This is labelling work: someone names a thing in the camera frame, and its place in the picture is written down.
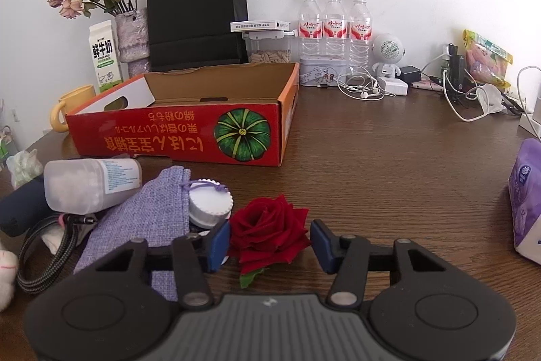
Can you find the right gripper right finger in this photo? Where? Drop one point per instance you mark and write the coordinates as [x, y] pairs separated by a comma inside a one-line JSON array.
[[347, 257]]

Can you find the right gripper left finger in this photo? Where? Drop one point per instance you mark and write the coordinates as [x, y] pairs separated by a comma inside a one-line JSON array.
[[194, 256]]

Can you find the large white ribbed lid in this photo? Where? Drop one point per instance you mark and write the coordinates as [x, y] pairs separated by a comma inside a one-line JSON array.
[[209, 202]]

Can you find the purple linen drawstring pouch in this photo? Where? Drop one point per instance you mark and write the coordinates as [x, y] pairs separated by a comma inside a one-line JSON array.
[[158, 213]]

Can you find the red rose flower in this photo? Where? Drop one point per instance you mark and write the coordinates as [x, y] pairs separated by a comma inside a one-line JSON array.
[[266, 232]]

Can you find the clear cotton swab jar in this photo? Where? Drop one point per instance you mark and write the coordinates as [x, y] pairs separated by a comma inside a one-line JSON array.
[[84, 186]]

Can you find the dark navy fabric case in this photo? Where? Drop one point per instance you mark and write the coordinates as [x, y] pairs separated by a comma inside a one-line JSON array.
[[24, 207]]

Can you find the red pumpkin cardboard box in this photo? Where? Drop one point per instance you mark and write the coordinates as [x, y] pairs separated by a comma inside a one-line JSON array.
[[229, 114]]

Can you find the white power adapter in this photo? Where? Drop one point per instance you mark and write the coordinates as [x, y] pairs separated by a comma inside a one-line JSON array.
[[393, 86]]

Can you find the white printed tin box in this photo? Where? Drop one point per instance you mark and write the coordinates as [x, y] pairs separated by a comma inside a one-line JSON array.
[[322, 71]]

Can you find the purple tissue pack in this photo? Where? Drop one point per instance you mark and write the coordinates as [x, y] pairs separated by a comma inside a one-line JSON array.
[[525, 197]]

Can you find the yellow ceramic mug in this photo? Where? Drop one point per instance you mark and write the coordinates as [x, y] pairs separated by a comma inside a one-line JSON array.
[[67, 103]]

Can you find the black phone stand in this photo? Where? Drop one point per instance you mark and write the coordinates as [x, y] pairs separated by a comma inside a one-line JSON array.
[[457, 80]]

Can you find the small white robot toy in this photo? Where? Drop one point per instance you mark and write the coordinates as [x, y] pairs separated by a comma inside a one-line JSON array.
[[387, 51]]

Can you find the white face mask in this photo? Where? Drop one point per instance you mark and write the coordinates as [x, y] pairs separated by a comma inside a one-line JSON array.
[[489, 98]]

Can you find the white green milk carton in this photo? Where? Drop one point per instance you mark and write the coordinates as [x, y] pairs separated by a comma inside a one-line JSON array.
[[102, 43]]

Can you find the clear seed storage container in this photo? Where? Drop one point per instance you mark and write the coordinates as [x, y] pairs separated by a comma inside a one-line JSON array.
[[269, 46]]

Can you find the middle water bottle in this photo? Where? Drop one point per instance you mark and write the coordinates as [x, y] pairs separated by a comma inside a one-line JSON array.
[[335, 27]]

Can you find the water bottle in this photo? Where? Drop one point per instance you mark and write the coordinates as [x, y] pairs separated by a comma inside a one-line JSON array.
[[309, 29], [335, 27], [360, 34]]

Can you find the right water bottle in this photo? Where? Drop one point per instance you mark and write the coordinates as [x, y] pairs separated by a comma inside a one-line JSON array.
[[360, 34]]

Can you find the purple textured vase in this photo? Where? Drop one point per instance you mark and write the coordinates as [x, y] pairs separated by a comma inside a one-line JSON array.
[[133, 42]]

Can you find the black paper shopping bag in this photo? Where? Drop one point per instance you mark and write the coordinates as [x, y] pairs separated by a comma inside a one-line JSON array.
[[186, 34]]

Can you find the yellow pink snack bag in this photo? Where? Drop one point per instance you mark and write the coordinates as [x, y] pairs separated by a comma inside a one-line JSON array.
[[486, 61]]

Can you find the left water bottle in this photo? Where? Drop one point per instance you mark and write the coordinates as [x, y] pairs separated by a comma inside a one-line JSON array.
[[309, 29]]

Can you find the flat white box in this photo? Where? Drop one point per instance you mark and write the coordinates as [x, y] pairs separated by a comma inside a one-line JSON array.
[[259, 26]]

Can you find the white wired earphones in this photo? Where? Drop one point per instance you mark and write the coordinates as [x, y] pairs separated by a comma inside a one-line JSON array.
[[360, 85]]

